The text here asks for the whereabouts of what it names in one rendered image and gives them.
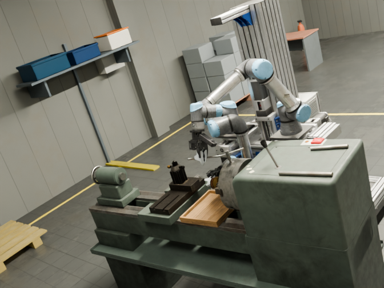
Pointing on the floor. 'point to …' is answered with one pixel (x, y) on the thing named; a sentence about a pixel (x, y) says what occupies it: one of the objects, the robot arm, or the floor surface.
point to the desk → (308, 47)
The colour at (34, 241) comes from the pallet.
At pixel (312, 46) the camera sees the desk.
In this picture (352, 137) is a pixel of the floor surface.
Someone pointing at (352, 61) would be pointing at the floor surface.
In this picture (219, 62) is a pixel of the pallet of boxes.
